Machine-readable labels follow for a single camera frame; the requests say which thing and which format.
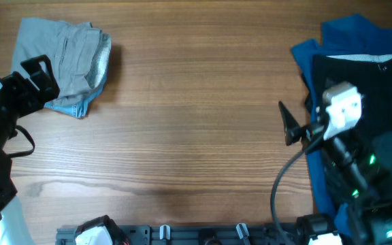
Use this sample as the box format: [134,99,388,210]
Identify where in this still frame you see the black shorts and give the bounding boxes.
[310,50,392,212]

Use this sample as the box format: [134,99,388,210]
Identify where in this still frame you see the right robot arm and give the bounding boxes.
[270,102,392,244]

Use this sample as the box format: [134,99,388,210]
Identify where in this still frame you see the blue garment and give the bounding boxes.
[291,14,392,237]

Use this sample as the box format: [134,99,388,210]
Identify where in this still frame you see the folded blue denim jeans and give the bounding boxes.
[44,72,108,119]

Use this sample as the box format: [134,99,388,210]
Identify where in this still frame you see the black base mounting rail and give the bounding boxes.
[54,223,319,245]

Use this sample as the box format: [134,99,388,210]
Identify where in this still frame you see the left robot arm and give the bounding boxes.
[0,55,60,244]

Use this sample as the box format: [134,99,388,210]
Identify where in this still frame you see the grey cotton shorts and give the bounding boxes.
[11,18,112,107]

